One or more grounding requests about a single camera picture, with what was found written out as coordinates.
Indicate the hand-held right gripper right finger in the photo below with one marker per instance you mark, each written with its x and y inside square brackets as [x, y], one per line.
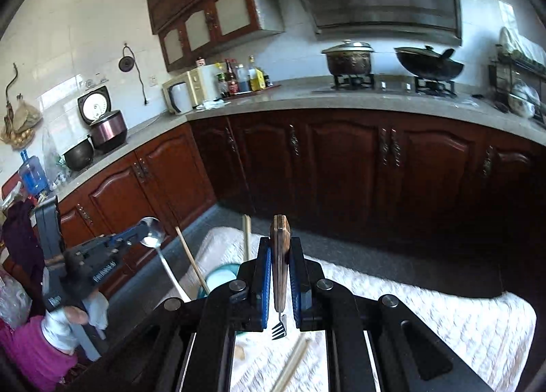
[296, 289]

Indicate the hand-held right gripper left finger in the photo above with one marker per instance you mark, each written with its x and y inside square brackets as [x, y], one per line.
[264, 285]

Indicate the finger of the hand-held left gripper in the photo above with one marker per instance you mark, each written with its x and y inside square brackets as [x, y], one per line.
[126, 236]

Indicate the white utensil holder teal lid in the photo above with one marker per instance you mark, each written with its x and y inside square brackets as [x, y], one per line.
[222, 277]

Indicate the wooden chopstick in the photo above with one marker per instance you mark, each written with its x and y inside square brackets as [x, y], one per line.
[246, 238]
[290, 364]
[190, 257]
[299, 368]

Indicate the person's left hand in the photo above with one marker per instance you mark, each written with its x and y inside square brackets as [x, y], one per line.
[96, 309]

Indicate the purple cloth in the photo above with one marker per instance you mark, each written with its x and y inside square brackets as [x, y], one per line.
[21, 238]

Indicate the black inner pot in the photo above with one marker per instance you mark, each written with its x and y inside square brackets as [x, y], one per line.
[79, 155]

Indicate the blue water jug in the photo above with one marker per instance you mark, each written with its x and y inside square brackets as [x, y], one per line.
[32, 174]

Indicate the clear plastic bag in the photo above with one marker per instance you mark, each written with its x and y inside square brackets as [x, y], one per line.
[53, 157]

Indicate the maroon rice cooker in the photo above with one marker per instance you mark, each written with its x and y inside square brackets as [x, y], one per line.
[106, 127]

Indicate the dark wooden lower cabinets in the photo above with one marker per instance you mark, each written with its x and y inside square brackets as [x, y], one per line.
[341, 161]

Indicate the white electric kettle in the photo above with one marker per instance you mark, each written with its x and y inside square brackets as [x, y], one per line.
[179, 97]

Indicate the hanging bag of garlic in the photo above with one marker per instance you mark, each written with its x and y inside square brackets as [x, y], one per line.
[19, 119]

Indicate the cream countertop appliance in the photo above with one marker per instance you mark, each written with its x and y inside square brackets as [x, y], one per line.
[198, 85]

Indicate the cream quilted tablecloth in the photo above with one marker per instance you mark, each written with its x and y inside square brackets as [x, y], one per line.
[469, 323]

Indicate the small green bottle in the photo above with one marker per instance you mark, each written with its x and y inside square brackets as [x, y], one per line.
[222, 80]

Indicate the brown bottle red label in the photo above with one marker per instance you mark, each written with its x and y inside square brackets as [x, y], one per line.
[232, 78]

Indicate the grey kitchen countertop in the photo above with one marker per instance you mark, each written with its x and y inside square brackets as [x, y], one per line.
[298, 93]

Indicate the yellow oil bottle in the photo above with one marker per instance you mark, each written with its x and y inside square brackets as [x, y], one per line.
[256, 76]

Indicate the gas stove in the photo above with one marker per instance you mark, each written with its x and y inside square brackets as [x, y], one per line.
[384, 84]

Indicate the patterned cooking pot with lid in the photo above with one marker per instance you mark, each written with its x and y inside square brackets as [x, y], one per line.
[347, 59]

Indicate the wooden upper cabinets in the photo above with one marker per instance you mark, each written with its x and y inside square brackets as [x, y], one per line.
[204, 12]

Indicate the black wok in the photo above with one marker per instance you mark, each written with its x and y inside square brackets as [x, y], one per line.
[428, 63]

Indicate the black dish rack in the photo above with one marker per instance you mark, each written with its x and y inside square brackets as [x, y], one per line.
[518, 76]

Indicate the round black wall hanging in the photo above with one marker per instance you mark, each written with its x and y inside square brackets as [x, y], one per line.
[126, 63]

